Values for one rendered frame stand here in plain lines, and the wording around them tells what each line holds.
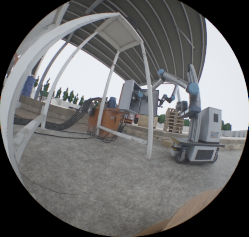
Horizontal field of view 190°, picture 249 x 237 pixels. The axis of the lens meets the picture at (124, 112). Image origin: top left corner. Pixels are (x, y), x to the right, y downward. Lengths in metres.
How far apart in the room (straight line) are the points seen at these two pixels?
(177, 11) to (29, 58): 4.70
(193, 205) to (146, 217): 0.25
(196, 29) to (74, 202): 5.50
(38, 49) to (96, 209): 0.69
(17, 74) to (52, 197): 0.51
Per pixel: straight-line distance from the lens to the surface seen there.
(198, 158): 1.20
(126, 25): 2.07
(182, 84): 1.12
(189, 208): 0.31
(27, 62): 0.35
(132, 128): 2.91
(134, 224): 0.47
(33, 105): 3.18
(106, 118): 1.61
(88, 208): 0.47
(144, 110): 1.61
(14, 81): 0.34
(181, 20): 4.79
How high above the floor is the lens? 0.45
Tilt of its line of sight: 6 degrees up
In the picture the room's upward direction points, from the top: 12 degrees clockwise
